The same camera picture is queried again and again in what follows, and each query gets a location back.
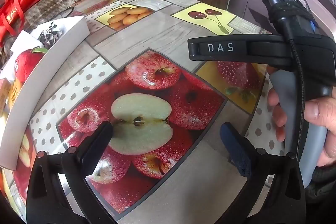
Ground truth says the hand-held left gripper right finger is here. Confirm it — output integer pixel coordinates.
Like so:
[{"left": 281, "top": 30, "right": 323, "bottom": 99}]
[{"left": 220, "top": 122, "right": 306, "bottom": 224}]

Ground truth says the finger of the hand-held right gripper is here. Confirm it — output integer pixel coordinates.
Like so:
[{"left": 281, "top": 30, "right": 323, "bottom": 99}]
[{"left": 187, "top": 35, "right": 293, "bottom": 68}]

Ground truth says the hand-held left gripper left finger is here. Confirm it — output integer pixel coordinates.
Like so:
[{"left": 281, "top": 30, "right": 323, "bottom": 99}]
[{"left": 26, "top": 121, "right": 116, "bottom": 224}]

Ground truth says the white cardboard box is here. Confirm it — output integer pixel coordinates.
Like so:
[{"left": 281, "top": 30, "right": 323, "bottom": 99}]
[{"left": 0, "top": 15, "right": 90, "bottom": 169}]

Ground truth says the red plush toy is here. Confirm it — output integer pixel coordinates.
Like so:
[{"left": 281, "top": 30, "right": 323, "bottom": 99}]
[{"left": 14, "top": 47, "right": 49, "bottom": 83}]

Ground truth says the person's right forearm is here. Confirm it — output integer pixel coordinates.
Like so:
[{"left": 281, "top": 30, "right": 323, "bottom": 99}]
[{"left": 304, "top": 165, "right": 336, "bottom": 199}]

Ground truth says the person's right hand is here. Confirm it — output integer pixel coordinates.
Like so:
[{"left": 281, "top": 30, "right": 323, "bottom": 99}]
[{"left": 267, "top": 87, "right": 336, "bottom": 167}]

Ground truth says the black white patterned cloth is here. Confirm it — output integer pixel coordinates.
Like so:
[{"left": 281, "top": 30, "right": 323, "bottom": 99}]
[{"left": 38, "top": 22, "right": 65, "bottom": 48}]

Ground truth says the black braided cable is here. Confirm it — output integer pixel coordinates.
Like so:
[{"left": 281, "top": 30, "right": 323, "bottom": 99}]
[{"left": 285, "top": 36, "right": 306, "bottom": 160}]

